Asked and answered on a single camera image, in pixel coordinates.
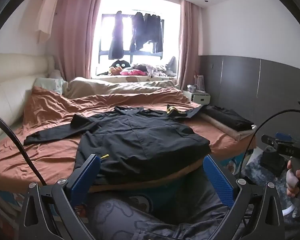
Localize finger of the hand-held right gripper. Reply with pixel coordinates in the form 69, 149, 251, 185
261, 133, 295, 152

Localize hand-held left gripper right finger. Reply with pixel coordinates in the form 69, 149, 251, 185
203, 154, 286, 240

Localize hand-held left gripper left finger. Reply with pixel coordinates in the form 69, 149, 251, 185
18, 154, 101, 240

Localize black jacket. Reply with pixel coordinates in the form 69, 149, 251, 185
23, 105, 212, 184

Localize folded black clothes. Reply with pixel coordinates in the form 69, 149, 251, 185
204, 104, 255, 132

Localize pile of patterned clothes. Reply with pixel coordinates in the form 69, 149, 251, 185
132, 56, 177, 78

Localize person's right hand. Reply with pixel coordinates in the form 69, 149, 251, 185
286, 159, 300, 198

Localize black bag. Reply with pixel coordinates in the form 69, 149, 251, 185
261, 152, 286, 178

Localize grey blue rug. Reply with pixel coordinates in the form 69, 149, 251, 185
239, 152, 292, 189

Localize folded beige cloth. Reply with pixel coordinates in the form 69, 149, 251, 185
199, 112, 256, 141

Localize person's dark patterned pants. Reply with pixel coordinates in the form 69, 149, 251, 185
89, 177, 300, 240

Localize brown blanket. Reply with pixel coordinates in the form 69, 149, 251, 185
0, 85, 257, 193

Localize white nightstand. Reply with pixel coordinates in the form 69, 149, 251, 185
183, 90, 211, 106

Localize white rack with sticks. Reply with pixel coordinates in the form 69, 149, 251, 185
187, 74, 206, 93

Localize beige duvet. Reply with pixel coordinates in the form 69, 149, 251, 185
64, 76, 183, 99

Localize pale printed pillow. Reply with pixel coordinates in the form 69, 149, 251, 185
34, 77, 65, 96

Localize pink cloth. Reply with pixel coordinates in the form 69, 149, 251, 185
119, 69, 147, 76

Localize black plush toy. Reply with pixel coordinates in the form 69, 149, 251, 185
108, 59, 132, 76

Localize cream padded headboard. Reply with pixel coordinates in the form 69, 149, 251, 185
0, 53, 56, 154

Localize pink curtain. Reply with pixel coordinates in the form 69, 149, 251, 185
51, 0, 103, 81
177, 0, 200, 90

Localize long dark hanging garment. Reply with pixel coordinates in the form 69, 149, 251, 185
108, 11, 126, 61

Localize wide dark hanging garment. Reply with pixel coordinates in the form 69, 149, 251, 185
129, 10, 164, 53

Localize beige hanging cloth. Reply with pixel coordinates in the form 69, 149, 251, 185
36, 0, 61, 43

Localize black braided cable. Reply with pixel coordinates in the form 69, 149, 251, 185
239, 109, 300, 178
0, 109, 47, 187

